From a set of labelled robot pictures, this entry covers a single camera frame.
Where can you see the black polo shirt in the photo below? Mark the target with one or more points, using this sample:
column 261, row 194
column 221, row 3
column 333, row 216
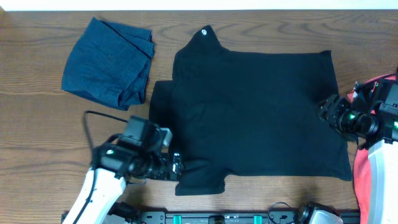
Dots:
column 247, row 114

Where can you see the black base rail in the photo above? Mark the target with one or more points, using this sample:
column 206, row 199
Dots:
column 124, row 213

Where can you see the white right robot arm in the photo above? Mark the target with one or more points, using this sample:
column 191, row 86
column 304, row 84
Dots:
column 375, row 164

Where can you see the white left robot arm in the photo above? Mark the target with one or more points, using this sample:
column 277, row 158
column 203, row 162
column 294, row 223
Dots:
column 112, row 168

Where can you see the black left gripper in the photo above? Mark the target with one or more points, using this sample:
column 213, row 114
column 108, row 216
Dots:
column 175, row 166

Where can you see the folded navy blue garment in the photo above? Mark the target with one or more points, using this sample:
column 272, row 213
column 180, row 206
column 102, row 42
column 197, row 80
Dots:
column 110, row 64

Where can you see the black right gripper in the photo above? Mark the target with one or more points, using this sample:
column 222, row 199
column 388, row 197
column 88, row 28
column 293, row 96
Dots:
column 334, row 107

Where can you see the red t-shirt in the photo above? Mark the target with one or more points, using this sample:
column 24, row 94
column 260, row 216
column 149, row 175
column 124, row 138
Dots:
column 375, row 170

